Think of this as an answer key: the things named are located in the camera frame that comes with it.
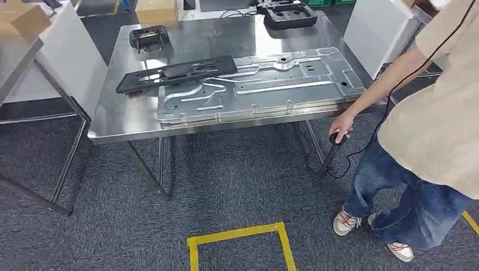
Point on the person's hand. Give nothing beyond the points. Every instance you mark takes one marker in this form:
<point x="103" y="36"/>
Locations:
<point x="343" y="123"/>

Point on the black handheld stick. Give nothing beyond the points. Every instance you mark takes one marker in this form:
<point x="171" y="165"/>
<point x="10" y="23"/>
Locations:
<point x="330" y="159"/>

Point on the black perforated plastic plate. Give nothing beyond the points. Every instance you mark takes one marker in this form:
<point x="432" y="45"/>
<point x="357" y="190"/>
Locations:
<point x="220" y="65"/>

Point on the stamped grey metal panel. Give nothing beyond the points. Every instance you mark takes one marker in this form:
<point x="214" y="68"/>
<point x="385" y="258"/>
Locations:
<point x="280" y="93"/>

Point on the person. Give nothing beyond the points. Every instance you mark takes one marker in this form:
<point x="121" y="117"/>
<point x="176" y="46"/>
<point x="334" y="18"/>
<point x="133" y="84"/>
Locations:
<point x="430" y="112"/>

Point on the white board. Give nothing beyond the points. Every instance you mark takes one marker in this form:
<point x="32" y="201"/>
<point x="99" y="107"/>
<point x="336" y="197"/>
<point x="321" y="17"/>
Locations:
<point x="75" y="67"/>
<point x="374" y="33"/>

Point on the black moulded plastic tray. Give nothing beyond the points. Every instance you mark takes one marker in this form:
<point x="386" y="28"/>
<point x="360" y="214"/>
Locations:
<point x="262" y="5"/>
<point x="310" y="20"/>

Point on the green crate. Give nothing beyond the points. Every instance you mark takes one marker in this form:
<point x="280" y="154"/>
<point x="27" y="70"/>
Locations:
<point x="316" y="2"/>
<point x="344" y="2"/>

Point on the yellow floor tape square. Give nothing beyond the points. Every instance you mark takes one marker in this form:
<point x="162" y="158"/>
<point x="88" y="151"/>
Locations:
<point x="232" y="235"/>

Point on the small black plastic tray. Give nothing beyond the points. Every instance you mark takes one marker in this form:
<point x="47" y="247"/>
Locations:
<point x="149" y="33"/>

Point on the stainless steel table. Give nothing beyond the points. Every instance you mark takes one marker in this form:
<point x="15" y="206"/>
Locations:
<point x="127" y="116"/>

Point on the brown cardboard box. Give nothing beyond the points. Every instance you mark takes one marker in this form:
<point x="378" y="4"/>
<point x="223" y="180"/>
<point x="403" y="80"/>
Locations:
<point x="22" y="20"/>
<point x="157" y="11"/>

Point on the black floor mat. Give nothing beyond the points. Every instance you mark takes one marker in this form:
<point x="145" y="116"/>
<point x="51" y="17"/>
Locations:
<point x="93" y="7"/>

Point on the steel workbench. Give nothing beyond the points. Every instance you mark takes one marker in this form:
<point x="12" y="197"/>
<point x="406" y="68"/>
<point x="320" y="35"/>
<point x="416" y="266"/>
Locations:
<point x="15" y="56"/>

